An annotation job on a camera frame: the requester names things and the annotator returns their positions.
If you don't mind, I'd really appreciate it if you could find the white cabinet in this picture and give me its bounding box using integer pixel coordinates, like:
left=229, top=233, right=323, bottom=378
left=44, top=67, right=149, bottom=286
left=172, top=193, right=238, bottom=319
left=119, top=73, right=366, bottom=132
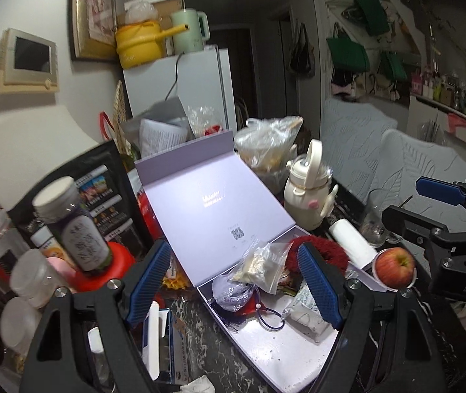
left=407, top=94, right=466, bottom=164

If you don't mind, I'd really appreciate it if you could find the yellow cooking pot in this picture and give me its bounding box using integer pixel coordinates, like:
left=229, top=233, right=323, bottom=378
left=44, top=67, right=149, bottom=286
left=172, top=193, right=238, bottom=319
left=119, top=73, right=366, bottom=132
left=115, top=22, right=188, bottom=69

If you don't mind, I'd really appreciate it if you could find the clear crinkled plastic bag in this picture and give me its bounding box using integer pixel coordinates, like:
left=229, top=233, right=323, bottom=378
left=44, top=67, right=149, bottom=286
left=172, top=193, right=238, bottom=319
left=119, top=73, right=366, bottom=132
left=187, top=105, right=227, bottom=138

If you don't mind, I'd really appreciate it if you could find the red plastic container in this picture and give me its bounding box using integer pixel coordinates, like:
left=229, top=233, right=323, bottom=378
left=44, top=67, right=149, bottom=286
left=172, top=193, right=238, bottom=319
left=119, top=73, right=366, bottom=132
left=75, top=241, right=137, bottom=291

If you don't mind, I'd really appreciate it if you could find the green electric kettle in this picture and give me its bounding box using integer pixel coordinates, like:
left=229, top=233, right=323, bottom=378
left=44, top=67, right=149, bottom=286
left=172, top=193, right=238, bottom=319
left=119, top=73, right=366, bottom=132
left=171, top=8, right=210, bottom=55

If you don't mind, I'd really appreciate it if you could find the blue white carton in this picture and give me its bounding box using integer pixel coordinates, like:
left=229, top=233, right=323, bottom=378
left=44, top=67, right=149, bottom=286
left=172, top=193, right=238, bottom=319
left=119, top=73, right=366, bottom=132
left=143, top=301, right=188, bottom=383

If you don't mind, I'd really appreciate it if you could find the white paper roll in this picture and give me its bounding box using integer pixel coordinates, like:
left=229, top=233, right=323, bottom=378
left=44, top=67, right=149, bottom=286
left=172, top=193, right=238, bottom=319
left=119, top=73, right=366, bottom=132
left=328, top=219, right=377, bottom=271

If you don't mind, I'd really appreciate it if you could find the red apple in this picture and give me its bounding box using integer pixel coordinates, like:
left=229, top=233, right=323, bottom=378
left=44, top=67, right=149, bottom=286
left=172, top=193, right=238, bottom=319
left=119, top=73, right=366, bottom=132
left=374, top=247, right=416, bottom=289

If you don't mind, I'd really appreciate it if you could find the grey paper bag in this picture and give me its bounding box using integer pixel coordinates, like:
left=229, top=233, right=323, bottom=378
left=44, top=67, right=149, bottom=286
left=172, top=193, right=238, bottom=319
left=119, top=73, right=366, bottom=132
left=124, top=96, right=188, bottom=160

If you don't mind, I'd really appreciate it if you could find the gold woven fan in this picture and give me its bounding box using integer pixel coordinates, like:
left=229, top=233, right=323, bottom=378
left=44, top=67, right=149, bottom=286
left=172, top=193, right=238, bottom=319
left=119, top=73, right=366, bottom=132
left=112, top=80, right=130, bottom=149

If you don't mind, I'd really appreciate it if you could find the group of spice jars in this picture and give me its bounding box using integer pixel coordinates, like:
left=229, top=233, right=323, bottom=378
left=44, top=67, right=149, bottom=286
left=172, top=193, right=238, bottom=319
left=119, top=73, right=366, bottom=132
left=0, top=176, right=113, bottom=377

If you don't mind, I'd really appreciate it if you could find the black snack bag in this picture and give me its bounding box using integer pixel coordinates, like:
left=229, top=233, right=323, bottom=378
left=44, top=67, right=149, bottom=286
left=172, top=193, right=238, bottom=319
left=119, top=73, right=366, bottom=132
left=7, top=139, right=152, bottom=263

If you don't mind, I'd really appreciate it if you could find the white chair back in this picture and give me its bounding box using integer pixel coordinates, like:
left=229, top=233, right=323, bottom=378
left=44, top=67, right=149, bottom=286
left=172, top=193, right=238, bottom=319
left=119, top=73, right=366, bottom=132
left=0, top=105, right=100, bottom=214

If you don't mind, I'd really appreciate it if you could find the glass mug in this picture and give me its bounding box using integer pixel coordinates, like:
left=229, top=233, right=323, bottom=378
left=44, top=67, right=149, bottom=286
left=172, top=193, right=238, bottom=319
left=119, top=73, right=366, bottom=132
left=359, top=189, right=399, bottom=248

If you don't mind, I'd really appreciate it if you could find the light blue leaf cushion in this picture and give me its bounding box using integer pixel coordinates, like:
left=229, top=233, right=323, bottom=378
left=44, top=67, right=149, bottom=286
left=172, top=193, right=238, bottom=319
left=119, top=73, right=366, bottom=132
left=321, top=98, right=398, bottom=191
left=370, top=129, right=466, bottom=217

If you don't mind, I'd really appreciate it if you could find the white ceramic teapot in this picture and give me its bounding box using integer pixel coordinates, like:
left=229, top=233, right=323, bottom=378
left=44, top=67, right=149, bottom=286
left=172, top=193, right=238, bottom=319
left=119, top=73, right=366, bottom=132
left=284, top=139, right=339, bottom=232

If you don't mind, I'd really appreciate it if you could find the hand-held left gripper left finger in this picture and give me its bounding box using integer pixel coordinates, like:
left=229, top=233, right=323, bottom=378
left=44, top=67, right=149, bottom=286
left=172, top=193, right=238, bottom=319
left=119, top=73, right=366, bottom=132
left=19, top=239, right=172, bottom=393

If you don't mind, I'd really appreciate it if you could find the wall intercom panel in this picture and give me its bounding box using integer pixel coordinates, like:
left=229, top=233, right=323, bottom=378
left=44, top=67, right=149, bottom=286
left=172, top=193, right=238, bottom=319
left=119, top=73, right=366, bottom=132
left=0, top=28, right=61, bottom=95

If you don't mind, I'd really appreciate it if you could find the crumpled white tissue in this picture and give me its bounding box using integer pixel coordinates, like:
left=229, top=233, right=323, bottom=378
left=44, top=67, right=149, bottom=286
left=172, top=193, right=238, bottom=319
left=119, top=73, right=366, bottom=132
left=180, top=374, right=217, bottom=393

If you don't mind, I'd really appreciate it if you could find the pink cloth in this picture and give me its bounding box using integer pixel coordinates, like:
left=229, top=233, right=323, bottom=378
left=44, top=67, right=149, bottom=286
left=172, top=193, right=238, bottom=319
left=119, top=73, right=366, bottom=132
left=448, top=114, right=466, bottom=144

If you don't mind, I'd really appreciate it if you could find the small clear nut packet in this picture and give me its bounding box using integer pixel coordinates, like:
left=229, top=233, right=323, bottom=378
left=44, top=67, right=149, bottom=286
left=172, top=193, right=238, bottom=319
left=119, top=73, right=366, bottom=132
left=228, top=239, right=293, bottom=295

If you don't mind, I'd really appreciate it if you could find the plastic bag of food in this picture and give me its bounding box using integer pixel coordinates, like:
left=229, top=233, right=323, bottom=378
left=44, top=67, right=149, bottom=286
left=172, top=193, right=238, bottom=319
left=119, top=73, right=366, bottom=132
left=234, top=117, right=304, bottom=175

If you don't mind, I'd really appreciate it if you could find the yellow waffle snack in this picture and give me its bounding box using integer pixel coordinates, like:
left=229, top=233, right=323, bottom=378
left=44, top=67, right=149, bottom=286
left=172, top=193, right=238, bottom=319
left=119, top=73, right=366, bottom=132
left=163, top=276, right=187, bottom=292

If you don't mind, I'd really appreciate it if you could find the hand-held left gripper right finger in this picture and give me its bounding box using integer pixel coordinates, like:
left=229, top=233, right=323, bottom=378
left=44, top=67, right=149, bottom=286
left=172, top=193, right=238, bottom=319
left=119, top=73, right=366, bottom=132
left=296, top=241, right=449, bottom=393

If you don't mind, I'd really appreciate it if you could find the red bag handle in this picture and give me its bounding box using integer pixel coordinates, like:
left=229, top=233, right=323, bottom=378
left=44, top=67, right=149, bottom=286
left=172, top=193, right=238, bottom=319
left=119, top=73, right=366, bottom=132
left=100, top=110, right=116, bottom=142

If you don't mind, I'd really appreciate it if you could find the framed wall picture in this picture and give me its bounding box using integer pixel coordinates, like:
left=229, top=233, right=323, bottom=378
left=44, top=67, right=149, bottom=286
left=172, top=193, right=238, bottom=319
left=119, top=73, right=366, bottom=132
left=71, top=0, right=118, bottom=63

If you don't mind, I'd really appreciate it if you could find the white refrigerator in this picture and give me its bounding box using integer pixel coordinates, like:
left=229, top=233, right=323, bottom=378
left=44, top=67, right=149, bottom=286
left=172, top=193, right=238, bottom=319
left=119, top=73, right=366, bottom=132
left=122, top=48, right=238, bottom=132

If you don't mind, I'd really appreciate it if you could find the red fluffy scrunchie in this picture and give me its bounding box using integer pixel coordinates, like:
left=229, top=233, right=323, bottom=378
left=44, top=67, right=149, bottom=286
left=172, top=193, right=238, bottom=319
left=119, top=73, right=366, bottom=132
left=284, top=235, right=349, bottom=275

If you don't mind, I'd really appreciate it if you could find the lavender gift box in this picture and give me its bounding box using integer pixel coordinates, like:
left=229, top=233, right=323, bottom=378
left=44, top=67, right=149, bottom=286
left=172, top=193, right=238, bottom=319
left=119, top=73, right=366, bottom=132
left=135, top=130, right=340, bottom=393

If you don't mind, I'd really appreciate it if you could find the row of cosmetic bottles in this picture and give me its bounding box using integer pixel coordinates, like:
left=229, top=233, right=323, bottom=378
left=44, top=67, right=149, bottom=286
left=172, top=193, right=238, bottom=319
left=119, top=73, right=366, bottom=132
left=411, top=63, right=466, bottom=117

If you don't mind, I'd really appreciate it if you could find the dark hanging bag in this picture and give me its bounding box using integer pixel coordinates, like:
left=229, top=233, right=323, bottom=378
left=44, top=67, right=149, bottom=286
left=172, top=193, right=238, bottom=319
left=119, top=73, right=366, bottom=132
left=289, top=22, right=316, bottom=78

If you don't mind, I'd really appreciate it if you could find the purple drawstring pouch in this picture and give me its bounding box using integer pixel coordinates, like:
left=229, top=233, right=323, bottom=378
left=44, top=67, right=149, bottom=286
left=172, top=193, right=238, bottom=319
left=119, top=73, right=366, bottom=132
left=210, top=274, right=287, bottom=331

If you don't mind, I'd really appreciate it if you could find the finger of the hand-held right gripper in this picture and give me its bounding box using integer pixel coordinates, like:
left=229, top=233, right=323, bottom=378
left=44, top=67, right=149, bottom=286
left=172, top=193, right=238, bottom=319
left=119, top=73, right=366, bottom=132
left=415, top=176, right=466, bottom=214
left=381, top=206, right=461, bottom=252

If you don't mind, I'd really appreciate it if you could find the clear bag in pot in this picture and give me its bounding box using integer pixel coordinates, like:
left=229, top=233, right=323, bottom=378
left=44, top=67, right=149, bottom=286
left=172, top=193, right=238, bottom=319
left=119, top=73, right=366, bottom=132
left=124, top=0, right=158, bottom=25

